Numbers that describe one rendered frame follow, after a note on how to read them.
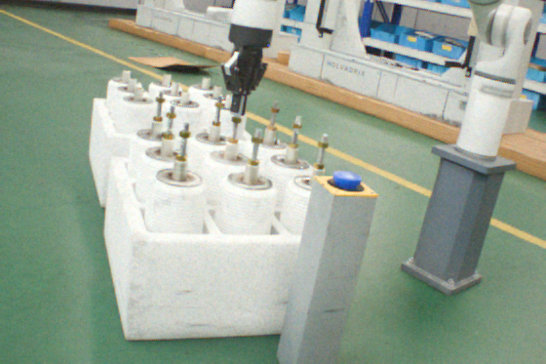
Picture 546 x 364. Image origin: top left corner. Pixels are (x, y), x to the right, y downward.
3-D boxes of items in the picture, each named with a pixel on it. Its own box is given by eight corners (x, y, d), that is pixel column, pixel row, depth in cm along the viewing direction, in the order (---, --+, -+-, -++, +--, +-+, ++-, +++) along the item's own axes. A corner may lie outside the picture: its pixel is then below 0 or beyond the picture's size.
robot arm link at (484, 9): (464, -52, 100) (515, -45, 95) (489, 11, 123) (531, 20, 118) (448, -9, 100) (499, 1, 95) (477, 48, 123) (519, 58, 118)
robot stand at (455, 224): (432, 257, 143) (463, 142, 134) (481, 281, 133) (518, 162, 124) (399, 268, 133) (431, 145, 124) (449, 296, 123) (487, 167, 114)
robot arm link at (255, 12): (229, 20, 105) (234, -13, 104) (283, 30, 101) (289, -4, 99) (202, 18, 97) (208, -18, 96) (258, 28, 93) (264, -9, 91)
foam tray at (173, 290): (270, 237, 137) (284, 166, 132) (342, 330, 103) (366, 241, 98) (103, 234, 122) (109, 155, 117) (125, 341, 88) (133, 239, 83)
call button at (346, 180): (350, 183, 84) (354, 170, 83) (364, 193, 80) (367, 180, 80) (326, 182, 82) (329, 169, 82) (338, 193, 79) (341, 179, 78)
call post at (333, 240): (314, 352, 94) (356, 180, 86) (331, 379, 88) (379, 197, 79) (275, 356, 92) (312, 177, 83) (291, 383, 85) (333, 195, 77)
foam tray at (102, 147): (211, 162, 185) (218, 107, 180) (251, 211, 151) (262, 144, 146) (88, 156, 169) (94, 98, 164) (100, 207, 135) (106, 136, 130)
